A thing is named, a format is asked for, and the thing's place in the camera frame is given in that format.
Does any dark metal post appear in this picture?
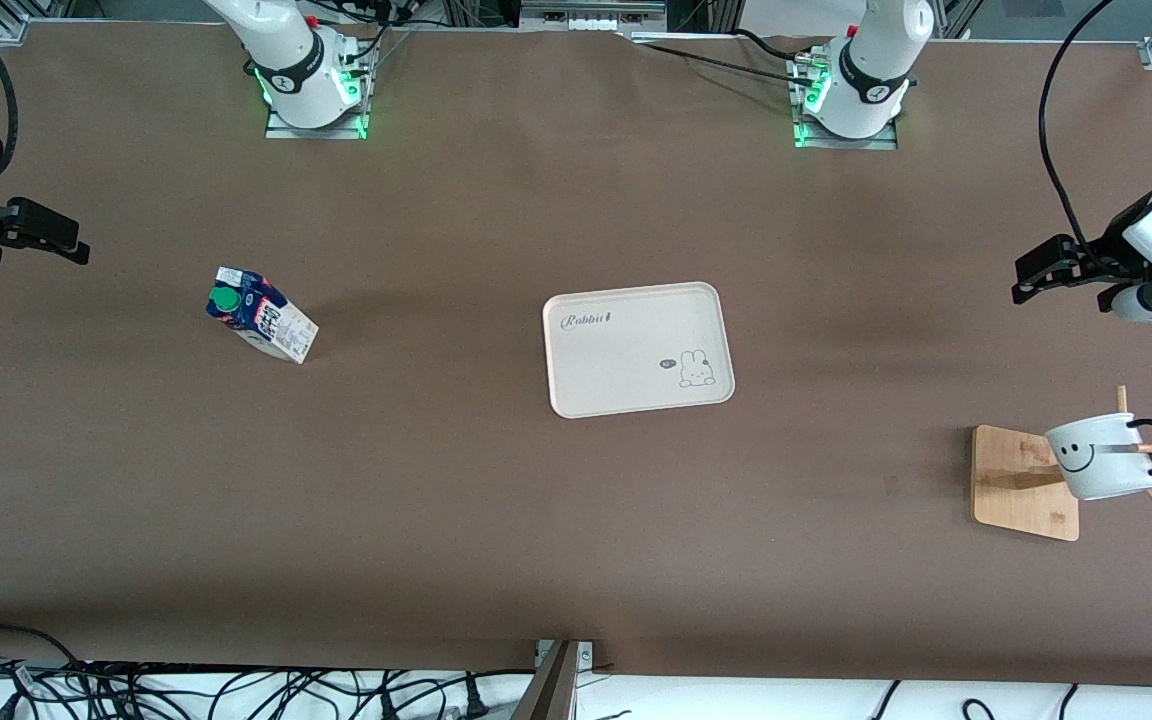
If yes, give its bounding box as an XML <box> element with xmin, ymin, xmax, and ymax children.
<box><xmin>511</xmin><ymin>640</ymin><xmax>582</xmax><ymax>720</ymax></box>

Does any white smiley face mug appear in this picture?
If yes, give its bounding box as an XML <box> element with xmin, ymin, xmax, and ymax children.
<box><xmin>1044</xmin><ymin>412</ymin><xmax>1152</xmax><ymax>501</ymax></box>

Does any small metal bracket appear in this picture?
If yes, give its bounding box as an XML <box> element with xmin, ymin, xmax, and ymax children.
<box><xmin>534</xmin><ymin>640</ymin><xmax>597</xmax><ymax>671</ymax></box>

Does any wooden mug rack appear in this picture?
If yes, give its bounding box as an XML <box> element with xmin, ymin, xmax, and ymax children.
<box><xmin>971</xmin><ymin>385</ymin><xmax>1152</xmax><ymax>543</ymax></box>

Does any grey power strip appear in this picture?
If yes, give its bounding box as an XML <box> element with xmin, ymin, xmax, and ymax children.
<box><xmin>521</xmin><ymin>0</ymin><xmax>667</xmax><ymax>31</ymax></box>

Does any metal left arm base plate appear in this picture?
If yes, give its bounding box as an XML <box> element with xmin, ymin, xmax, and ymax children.
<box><xmin>791</xmin><ymin>55</ymin><xmax>899</xmax><ymax>151</ymax></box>

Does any long black table cable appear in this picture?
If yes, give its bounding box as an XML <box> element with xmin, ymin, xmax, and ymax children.
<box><xmin>636</xmin><ymin>40</ymin><xmax>817</xmax><ymax>86</ymax></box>

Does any blue white milk carton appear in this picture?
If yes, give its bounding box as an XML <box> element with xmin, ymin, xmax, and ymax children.
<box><xmin>204</xmin><ymin>266</ymin><xmax>320</xmax><ymax>365</ymax></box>

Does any black arched floor cable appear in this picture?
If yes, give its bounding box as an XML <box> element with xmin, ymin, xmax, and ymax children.
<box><xmin>0</xmin><ymin>624</ymin><xmax>87</xmax><ymax>691</ymax></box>

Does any short black table cable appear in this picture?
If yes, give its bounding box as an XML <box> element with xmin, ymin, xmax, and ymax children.
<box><xmin>731</xmin><ymin>28</ymin><xmax>817</xmax><ymax>63</ymax></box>

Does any cream rabbit print tray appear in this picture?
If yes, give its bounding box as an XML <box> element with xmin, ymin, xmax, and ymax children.
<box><xmin>542</xmin><ymin>281</ymin><xmax>736</xmax><ymax>419</ymax></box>

